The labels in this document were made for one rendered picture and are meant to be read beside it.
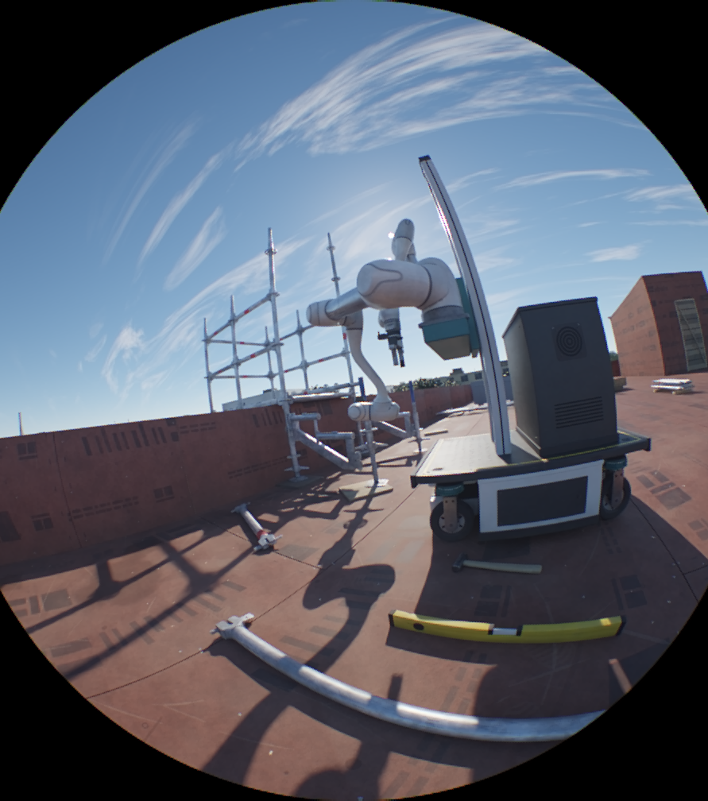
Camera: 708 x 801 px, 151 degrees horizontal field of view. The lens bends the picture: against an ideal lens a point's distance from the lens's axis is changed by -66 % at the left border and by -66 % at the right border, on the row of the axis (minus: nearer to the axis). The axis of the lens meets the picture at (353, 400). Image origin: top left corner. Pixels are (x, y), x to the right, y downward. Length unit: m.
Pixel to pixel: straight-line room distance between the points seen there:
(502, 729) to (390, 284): 1.07
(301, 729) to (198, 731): 0.22
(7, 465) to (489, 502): 2.35
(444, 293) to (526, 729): 1.14
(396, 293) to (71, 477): 1.92
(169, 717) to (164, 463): 1.56
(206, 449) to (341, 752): 1.89
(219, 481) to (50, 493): 1.25
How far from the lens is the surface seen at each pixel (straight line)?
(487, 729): 0.58
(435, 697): 0.67
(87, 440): 1.88
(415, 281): 0.88
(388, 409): 1.49
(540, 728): 0.60
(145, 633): 1.04
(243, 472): 2.21
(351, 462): 1.98
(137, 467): 1.91
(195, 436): 2.02
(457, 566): 0.95
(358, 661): 0.74
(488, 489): 0.94
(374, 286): 0.83
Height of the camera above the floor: 0.60
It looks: 1 degrees up
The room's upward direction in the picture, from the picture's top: 9 degrees counter-clockwise
